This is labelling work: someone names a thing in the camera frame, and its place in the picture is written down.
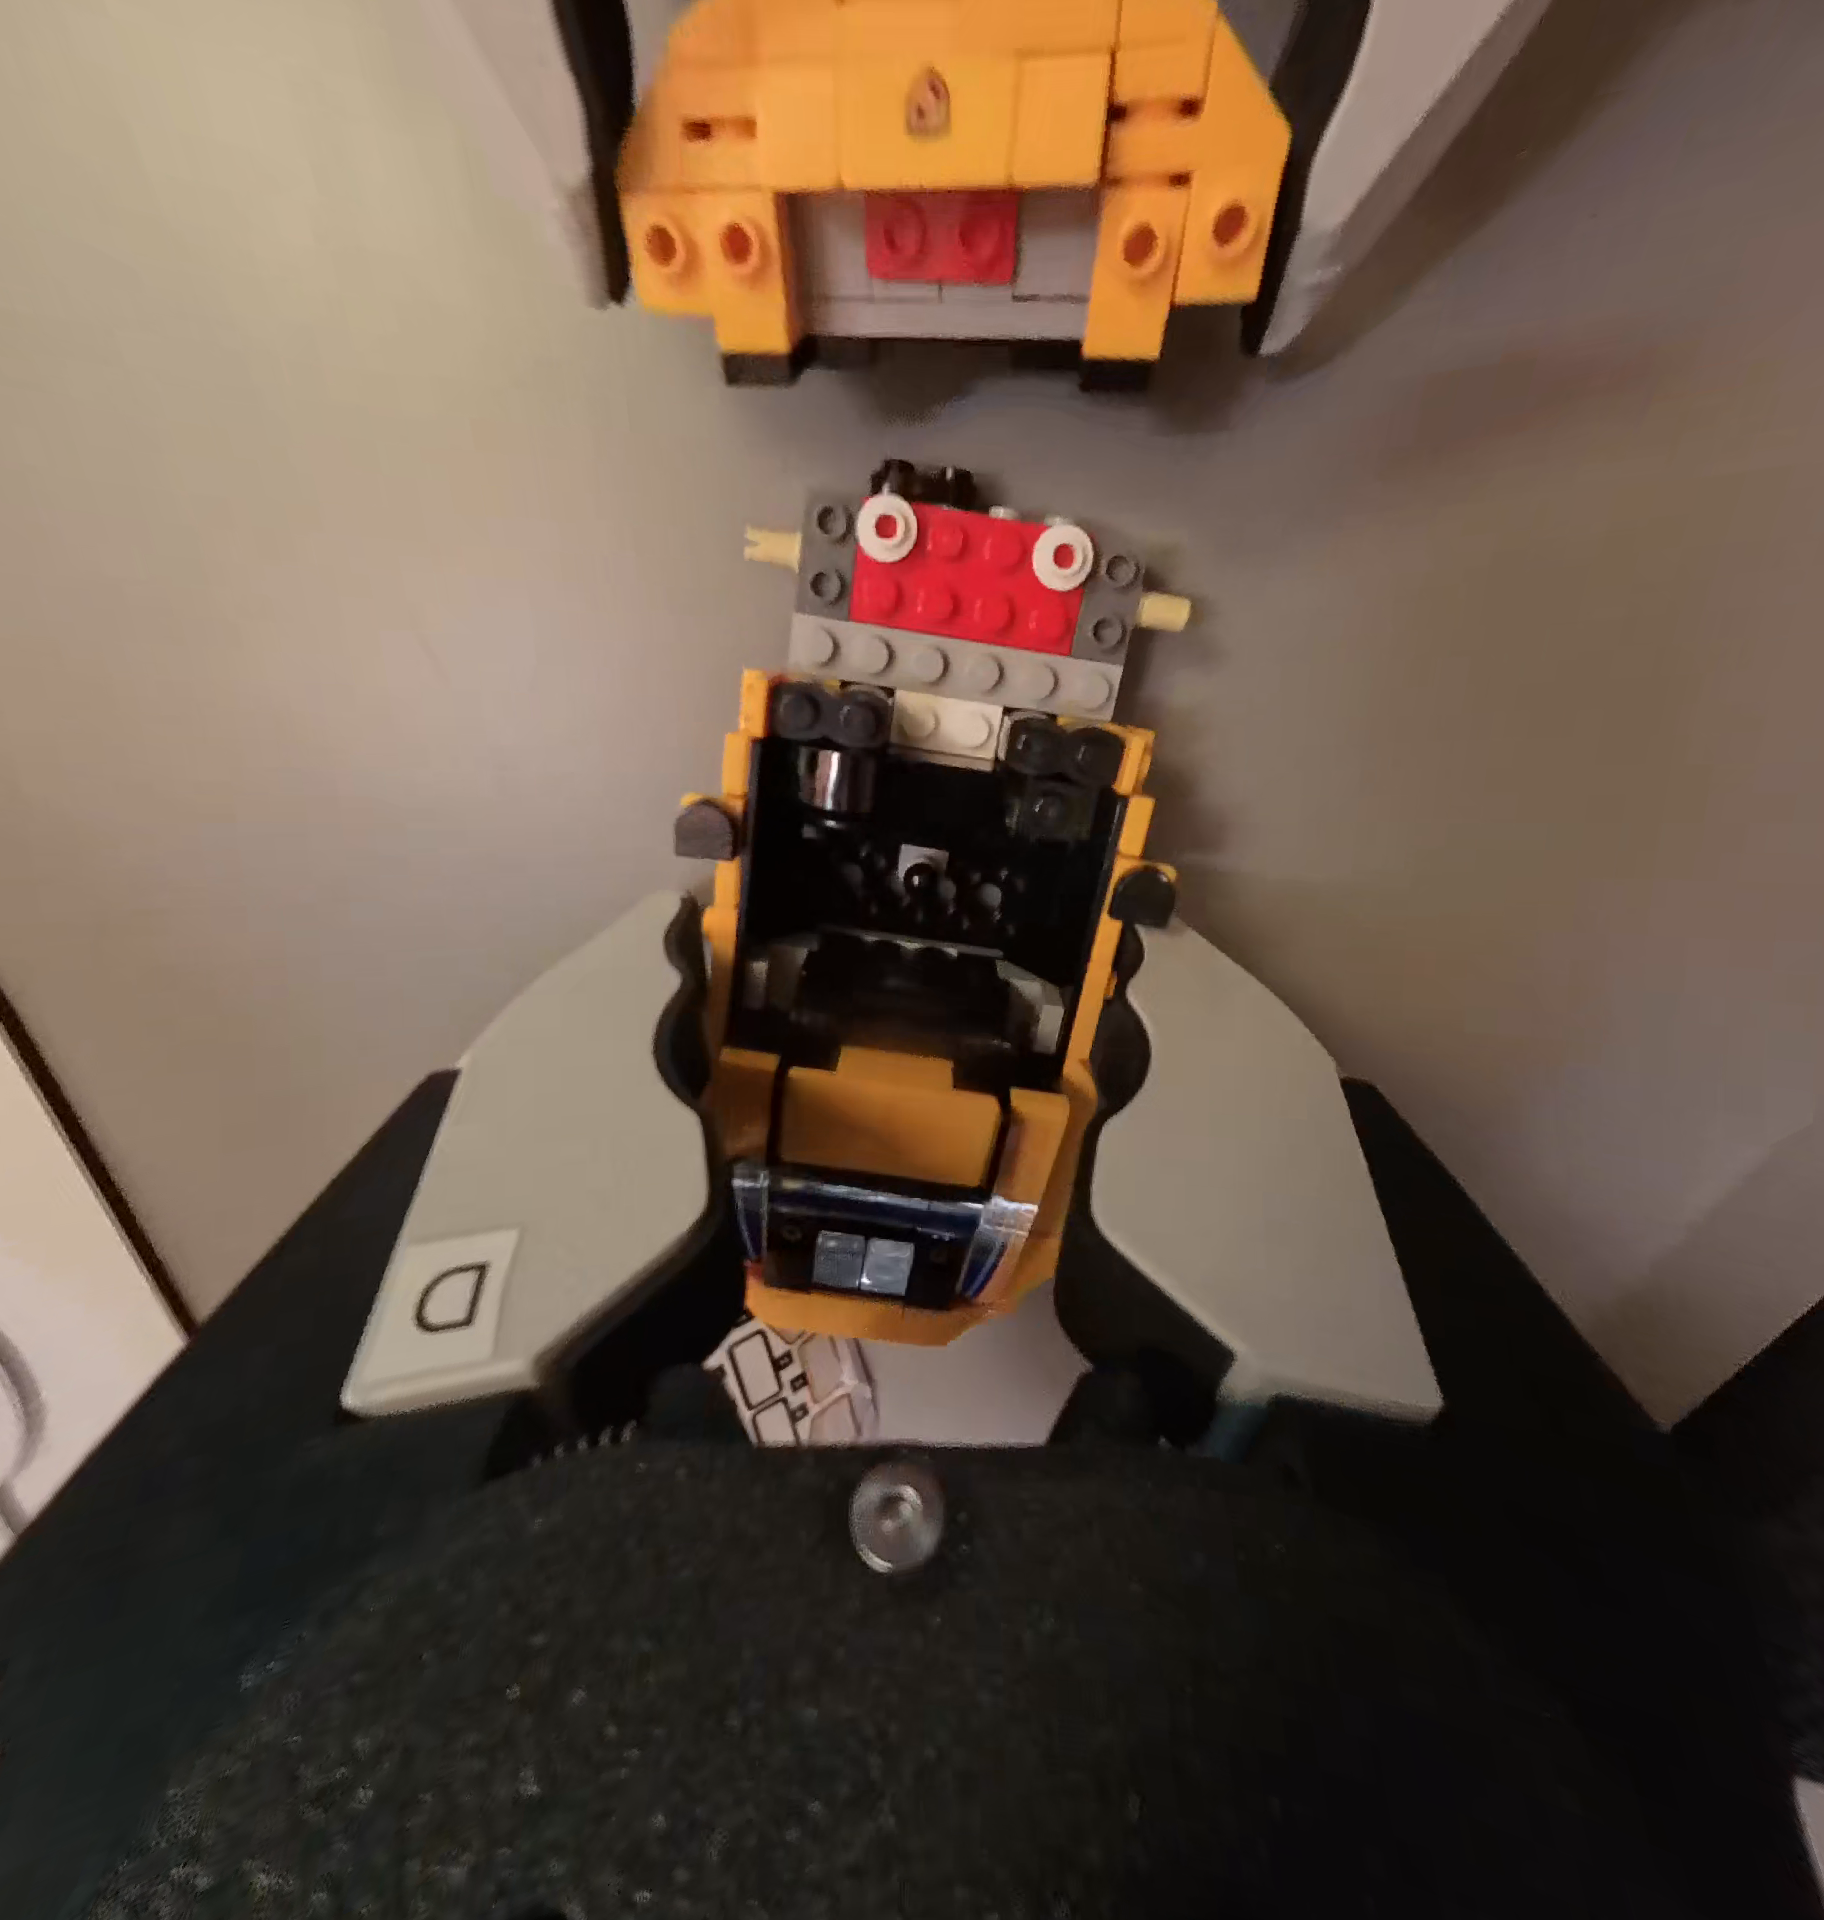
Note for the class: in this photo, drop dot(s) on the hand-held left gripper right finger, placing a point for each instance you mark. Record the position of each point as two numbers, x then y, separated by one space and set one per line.
1256 1201

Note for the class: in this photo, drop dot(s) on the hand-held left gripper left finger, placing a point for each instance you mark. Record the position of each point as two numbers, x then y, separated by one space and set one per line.
551 1171

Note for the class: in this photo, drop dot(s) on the white booklet stand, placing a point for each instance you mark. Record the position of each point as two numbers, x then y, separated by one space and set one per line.
26 1275

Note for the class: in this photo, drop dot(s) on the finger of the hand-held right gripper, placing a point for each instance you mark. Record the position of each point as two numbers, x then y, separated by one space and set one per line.
579 135
1392 105

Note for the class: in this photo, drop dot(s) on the yellow lego car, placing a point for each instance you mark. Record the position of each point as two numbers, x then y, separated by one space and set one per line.
896 1117

